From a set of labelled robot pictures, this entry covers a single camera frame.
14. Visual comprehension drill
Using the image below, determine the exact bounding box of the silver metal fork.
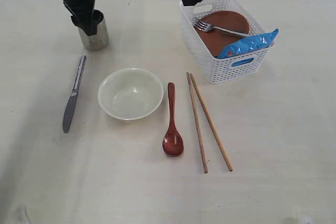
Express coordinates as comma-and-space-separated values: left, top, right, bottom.
190, 17, 250, 38

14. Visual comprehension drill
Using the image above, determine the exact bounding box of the shiny steel cup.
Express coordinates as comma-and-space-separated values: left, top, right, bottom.
78, 9, 109, 51

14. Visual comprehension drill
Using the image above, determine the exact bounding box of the white plastic woven basket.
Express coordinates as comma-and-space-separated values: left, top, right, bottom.
180, 0, 275, 84

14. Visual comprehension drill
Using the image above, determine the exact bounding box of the silver table knife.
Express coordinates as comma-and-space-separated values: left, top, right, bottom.
62, 55, 87, 133

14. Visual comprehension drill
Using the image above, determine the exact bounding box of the white ceramic bowl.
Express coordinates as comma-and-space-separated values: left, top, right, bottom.
97, 68, 164, 122

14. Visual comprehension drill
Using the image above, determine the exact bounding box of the wooden chopstick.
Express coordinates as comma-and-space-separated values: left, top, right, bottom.
186, 72, 208, 174
190, 73, 233, 172

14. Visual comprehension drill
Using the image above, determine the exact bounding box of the blue snack packet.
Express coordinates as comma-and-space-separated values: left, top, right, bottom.
217, 28, 279, 59

